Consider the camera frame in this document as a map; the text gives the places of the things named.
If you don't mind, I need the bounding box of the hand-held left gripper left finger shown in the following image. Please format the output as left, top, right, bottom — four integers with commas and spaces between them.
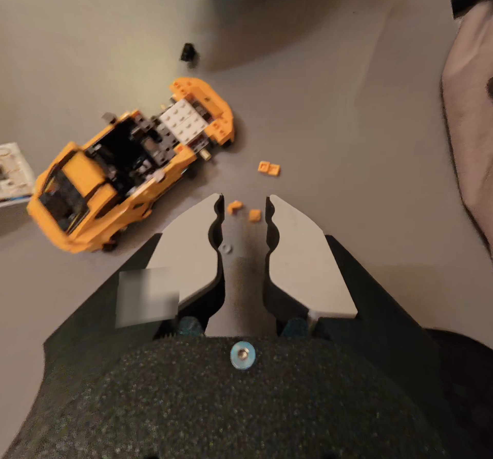
147, 193, 226, 315

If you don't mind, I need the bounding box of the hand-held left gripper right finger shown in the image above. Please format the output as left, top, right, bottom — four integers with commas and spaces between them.
265, 194, 359, 329

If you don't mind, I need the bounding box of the orange lego car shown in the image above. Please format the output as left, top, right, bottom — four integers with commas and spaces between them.
26, 78, 235, 254

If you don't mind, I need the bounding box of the small black lego piece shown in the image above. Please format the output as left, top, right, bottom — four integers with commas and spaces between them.
180, 42, 199, 68

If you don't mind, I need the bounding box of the white sticker sheet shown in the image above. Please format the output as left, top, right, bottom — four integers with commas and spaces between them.
0, 142, 36, 208

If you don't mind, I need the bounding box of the beige hoodie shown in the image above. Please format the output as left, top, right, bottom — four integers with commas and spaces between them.
441, 0, 493, 260

